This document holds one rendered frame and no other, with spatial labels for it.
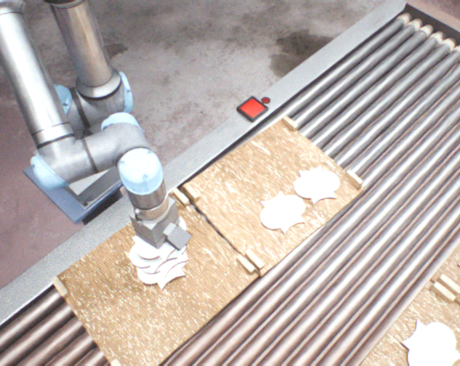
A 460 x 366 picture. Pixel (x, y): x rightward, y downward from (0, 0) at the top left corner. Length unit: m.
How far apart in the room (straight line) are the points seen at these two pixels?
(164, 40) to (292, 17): 0.92
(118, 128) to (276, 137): 0.63
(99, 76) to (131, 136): 0.32
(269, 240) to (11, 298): 0.69
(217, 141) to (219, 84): 1.46
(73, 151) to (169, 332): 0.51
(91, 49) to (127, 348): 0.71
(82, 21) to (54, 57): 2.18
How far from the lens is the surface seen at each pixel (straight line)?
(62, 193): 1.45
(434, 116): 1.62
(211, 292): 1.16
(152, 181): 0.82
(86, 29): 1.08
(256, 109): 1.48
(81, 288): 1.22
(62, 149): 0.89
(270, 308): 1.17
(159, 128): 2.65
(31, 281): 1.30
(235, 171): 1.32
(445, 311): 1.27
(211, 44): 3.12
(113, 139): 0.89
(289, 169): 1.34
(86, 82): 1.19
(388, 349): 1.19
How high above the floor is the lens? 2.04
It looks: 58 degrees down
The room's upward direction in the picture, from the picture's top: straight up
